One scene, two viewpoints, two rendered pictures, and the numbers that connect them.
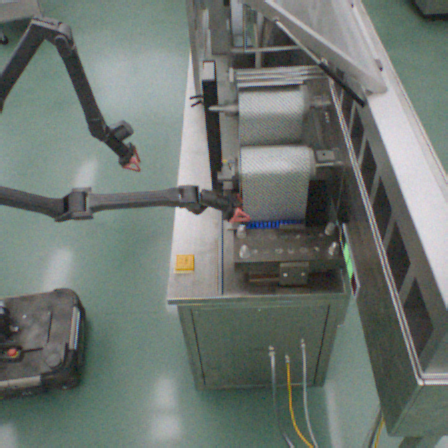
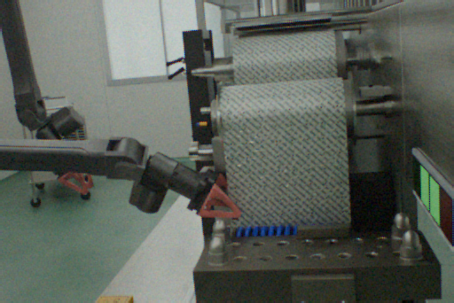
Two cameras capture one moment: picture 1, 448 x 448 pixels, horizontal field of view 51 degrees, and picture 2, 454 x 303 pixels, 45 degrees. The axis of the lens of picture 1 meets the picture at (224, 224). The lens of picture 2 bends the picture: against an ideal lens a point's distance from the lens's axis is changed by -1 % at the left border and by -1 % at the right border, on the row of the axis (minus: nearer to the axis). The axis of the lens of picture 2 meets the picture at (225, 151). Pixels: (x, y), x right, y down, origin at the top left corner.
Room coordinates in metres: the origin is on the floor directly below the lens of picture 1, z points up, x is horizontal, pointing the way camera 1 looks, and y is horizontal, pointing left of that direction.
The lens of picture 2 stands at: (0.17, -0.20, 1.40)
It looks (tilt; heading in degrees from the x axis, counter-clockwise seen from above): 11 degrees down; 6
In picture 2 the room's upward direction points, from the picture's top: 5 degrees counter-clockwise
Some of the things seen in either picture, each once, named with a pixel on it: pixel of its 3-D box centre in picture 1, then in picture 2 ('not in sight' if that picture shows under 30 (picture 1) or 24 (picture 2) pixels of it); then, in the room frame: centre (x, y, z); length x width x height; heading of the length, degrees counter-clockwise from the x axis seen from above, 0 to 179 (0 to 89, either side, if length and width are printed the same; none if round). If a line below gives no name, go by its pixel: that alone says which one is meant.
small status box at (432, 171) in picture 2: (349, 260); (432, 193); (0.88, -0.38, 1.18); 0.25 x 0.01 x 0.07; 177
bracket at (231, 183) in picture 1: (231, 200); (217, 205); (1.33, -0.04, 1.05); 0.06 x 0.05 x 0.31; 87
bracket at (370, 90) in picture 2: (325, 156); (374, 89); (1.27, -0.37, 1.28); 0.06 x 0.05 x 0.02; 87
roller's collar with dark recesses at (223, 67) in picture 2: (232, 107); (227, 69); (1.54, -0.07, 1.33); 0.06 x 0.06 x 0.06; 87
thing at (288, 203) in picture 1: (274, 204); (287, 187); (1.22, -0.19, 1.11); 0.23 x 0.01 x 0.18; 87
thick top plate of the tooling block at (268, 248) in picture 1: (287, 248); (313, 265); (1.10, -0.23, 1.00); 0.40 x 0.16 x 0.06; 87
